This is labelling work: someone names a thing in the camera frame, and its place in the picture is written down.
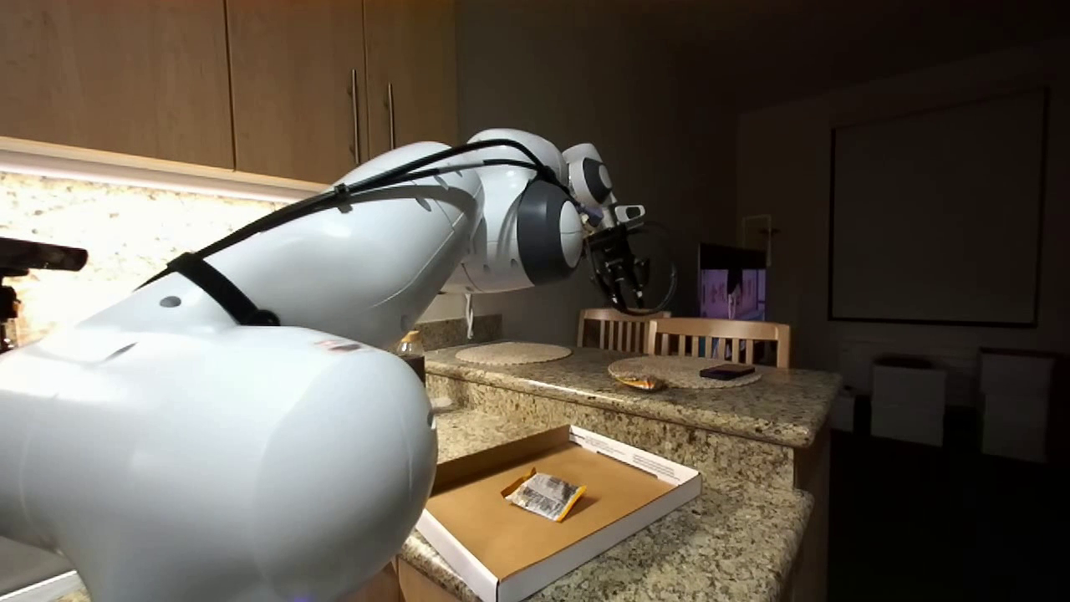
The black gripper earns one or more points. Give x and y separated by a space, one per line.
615 247

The yellow silver sachet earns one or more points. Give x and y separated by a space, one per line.
546 496
644 381

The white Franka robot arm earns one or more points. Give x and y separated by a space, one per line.
279 369

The wooden slatted chair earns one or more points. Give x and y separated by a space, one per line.
722 340
607 330

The round woven placemat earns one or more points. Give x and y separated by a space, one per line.
681 369
513 351

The purple glowing panel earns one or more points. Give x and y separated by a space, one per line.
732 291

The small black flat device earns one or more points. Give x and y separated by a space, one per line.
728 372

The white cube seat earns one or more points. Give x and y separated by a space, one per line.
1018 407
906 403

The wooden upper cabinet door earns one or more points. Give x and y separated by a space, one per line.
296 86
413 70
111 70

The large wall projection screen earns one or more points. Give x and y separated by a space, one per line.
937 205

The black camera on stand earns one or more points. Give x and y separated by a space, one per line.
29 270

